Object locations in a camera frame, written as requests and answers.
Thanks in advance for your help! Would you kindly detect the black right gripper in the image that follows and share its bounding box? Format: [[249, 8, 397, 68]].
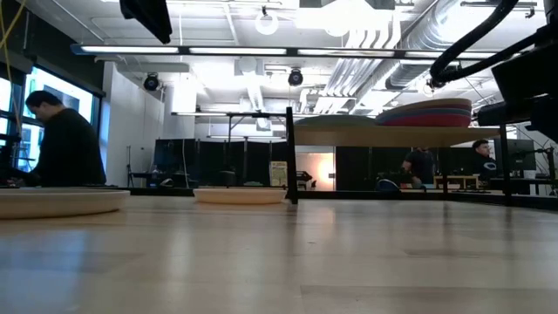
[[477, 41, 558, 143]]

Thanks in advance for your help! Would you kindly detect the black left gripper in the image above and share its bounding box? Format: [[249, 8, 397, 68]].
[[119, 0, 174, 44]]

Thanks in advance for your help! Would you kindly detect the pink plate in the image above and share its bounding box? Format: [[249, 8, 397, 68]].
[[378, 113, 473, 128]]

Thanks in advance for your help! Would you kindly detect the peach plate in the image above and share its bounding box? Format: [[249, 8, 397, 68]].
[[193, 187, 289, 206]]

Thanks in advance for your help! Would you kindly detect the wooden shelf with black legs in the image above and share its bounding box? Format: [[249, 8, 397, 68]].
[[285, 106, 514, 206]]

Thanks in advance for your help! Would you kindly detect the long ceiling light bar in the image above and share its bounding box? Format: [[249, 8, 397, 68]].
[[70, 43, 498, 61]]

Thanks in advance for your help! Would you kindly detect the black computer monitor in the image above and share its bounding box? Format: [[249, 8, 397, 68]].
[[494, 138, 537, 172]]

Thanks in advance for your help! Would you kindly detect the person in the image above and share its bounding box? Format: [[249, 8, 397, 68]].
[[470, 139, 499, 180], [400, 147, 437, 189], [6, 90, 107, 188]]

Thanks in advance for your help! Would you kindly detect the wooden bench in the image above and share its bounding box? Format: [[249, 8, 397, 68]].
[[433, 174, 480, 189]]

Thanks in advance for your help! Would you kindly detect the blue chair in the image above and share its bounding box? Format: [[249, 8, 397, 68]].
[[377, 178, 401, 193]]

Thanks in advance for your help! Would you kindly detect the black tripod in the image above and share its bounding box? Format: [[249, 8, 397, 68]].
[[126, 146, 135, 188]]

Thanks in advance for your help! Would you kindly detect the black room partition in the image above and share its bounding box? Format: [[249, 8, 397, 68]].
[[153, 138, 292, 188]]

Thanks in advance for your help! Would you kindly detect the yellow sign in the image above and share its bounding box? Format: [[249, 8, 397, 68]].
[[269, 160, 289, 188]]

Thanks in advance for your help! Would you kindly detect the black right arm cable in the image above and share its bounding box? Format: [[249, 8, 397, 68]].
[[428, 0, 558, 90]]

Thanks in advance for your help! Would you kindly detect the ribbed silver air duct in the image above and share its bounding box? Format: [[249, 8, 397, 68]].
[[385, 0, 463, 91]]

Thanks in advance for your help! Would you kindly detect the large window black frame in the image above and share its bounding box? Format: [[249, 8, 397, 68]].
[[0, 65, 104, 187]]

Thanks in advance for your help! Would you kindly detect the black metal frame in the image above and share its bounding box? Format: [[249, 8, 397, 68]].
[[170, 112, 291, 188]]

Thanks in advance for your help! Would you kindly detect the yellow hanging cable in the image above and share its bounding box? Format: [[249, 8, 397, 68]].
[[0, 0, 28, 127]]

